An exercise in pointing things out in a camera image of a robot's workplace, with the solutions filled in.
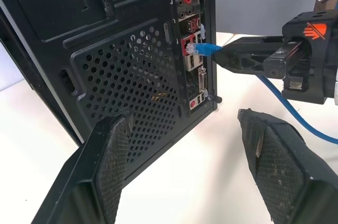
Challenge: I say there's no blue ethernet cable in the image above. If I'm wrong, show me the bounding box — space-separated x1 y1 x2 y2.
185 43 338 146

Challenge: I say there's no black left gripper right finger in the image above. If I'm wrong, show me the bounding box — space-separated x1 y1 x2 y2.
237 107 338 224

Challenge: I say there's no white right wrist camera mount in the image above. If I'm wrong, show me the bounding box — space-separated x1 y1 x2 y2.
333 72 338 105

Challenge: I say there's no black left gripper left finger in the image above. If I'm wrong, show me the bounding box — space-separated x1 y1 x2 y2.
31 111 135 224

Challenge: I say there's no black computer tower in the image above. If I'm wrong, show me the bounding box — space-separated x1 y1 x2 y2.
0 0 222 180

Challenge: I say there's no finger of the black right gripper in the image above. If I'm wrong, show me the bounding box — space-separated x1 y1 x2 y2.
212 45 288 78
224 35 285 49

